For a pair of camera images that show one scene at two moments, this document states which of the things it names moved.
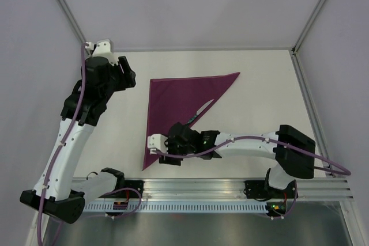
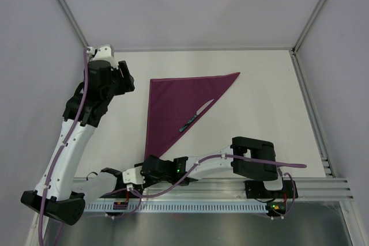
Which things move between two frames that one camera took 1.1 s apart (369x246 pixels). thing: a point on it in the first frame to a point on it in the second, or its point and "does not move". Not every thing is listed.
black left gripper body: [116, 83] does not move
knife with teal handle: [199, 112] does not move
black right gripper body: [174, 148] to [150, 180]
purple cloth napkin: [177, 99] does not move
